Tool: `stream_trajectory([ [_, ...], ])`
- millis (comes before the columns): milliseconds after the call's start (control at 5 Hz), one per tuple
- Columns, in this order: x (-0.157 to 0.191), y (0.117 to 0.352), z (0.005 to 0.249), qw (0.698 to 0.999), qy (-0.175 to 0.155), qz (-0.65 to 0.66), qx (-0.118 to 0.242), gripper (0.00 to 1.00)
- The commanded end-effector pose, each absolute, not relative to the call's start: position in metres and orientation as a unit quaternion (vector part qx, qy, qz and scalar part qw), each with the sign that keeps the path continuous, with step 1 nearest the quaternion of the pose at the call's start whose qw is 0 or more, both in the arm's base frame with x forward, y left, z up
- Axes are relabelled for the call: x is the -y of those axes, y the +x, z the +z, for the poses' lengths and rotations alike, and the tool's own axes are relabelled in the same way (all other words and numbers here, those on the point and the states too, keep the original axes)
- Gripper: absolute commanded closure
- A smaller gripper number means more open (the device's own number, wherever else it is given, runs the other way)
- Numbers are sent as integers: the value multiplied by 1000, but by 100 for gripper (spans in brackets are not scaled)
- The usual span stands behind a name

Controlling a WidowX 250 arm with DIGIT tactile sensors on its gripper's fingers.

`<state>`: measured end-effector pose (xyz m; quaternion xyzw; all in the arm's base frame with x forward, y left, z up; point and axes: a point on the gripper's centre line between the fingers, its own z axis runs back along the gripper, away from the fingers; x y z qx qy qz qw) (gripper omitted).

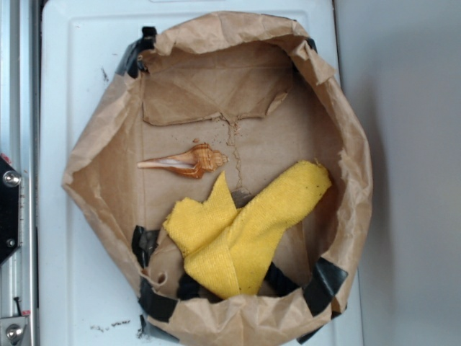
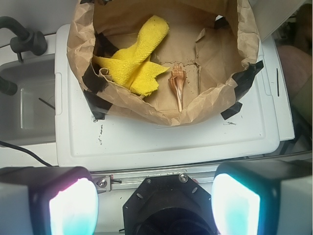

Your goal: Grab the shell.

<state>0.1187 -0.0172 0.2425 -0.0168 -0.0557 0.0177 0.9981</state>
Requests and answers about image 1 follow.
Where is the orange spiral conch shell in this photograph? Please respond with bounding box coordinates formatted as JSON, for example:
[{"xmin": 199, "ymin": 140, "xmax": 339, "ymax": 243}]
[{"xmin": 137, "ymin": 143, "xmax": 228, "ymax": 179}]

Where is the yellow microfiber cloth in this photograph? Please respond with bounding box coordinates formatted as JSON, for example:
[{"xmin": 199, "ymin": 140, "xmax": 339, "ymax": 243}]
[{"xmin": 163, "ymin": 161, "xmax": 331, "ymax": 299}]

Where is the brown paper bag tray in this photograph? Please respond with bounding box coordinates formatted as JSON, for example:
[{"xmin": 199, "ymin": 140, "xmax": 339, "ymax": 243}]
[{"xmin": 63, "ymin": 12, "xmax": 372, "ymax": 345}]

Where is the white plastic board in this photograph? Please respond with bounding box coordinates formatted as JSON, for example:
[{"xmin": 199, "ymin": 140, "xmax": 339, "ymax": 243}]
[{"xmin": 38, "ymin": 1, "xmax": 372, "ymax": 345}]

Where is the black metal bracket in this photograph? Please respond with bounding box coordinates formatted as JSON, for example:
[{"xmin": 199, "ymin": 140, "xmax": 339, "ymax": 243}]
[{"xmin": 0, "ymin": 157, "xmax": 21, "ymax": 265}]

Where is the aluminium frame rail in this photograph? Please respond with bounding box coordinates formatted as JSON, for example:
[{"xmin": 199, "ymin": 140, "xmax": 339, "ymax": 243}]
[{"xmin": 1, "ymin": 1, "xmax": 40, "ymax": 345}]

